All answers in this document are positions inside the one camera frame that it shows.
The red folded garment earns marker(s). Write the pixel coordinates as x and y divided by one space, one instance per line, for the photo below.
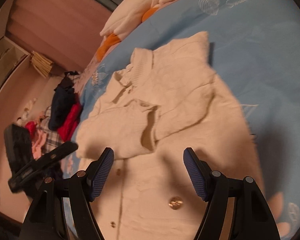
71 122

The yellow tassel fringe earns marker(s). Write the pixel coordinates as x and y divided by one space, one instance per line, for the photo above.
41 63

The pink garment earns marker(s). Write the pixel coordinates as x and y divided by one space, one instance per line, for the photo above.
38 143

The blue floral duvet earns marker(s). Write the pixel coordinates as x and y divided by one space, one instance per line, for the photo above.
255 49

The pink curtain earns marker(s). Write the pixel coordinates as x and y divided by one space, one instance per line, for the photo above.
65 31

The dark navy hanging cloth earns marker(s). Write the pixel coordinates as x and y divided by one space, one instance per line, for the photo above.
18 146

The red puffer garment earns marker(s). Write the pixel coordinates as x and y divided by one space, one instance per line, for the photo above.
31 126

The navy folded garment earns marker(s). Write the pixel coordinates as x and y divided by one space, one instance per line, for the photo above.
62 101

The plaid cloth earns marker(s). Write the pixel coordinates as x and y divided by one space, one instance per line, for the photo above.
53 139

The white duck plush toy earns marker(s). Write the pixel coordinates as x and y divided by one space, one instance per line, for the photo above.
128 15

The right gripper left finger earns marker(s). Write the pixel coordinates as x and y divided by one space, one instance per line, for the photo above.
45 218

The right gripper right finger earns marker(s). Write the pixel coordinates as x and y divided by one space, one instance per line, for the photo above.
251 217

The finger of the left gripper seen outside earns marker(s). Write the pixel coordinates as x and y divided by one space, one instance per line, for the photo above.
35 169

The white quilted jacket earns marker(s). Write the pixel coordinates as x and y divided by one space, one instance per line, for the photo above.
163 102

